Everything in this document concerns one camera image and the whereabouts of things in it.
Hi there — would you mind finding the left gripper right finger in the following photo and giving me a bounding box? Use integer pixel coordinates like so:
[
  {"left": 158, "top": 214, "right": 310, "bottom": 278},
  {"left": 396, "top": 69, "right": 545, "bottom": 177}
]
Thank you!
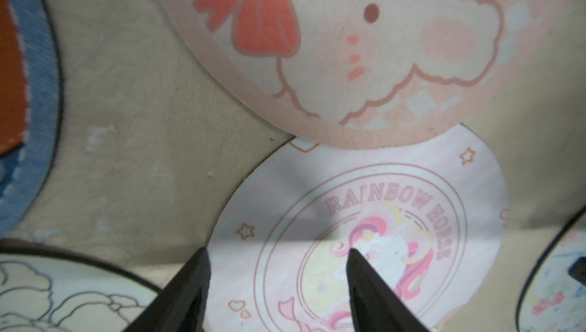
[{"left": 346, "top": 249, "right": 427, "bottom": 332}]

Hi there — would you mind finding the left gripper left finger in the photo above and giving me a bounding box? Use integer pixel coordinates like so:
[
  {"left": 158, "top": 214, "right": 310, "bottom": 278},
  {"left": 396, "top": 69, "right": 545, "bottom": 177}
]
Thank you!
[{"left": 125, "top": 247, "right": 212, "bottom": 332}]

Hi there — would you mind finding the pink rainbow horse coaster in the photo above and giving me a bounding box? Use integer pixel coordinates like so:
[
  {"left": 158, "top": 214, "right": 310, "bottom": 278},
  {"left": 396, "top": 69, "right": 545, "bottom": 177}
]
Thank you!
[{"left": 206, "top": 125, "right": 508, "bottom": 331}]

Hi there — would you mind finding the green peony outline coaster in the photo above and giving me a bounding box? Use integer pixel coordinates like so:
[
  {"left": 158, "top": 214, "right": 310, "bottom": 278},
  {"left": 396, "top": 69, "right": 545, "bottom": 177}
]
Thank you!
[{"left": 1, "top": 240, "right": 160, "bottom": 331}]

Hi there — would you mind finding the white bear flower coaster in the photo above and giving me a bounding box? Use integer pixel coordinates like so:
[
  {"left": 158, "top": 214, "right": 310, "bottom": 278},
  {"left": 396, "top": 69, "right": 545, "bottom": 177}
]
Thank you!
[{"left": 516, "top": 209, "right": 585, "bottom": 332}]

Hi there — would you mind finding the pink checkered sheep coaster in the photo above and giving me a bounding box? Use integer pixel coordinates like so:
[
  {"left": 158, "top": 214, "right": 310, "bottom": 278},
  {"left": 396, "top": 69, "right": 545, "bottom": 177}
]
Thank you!
[{"left": 160, "top": 0, "right": 572, "bottom": 150}]

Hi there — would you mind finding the blue red car coaster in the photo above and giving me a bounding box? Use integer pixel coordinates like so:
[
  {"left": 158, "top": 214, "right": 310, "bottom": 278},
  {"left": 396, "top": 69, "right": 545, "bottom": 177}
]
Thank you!
[{"left": 1, "top": 0, "right": 63, "bottom": 237}]

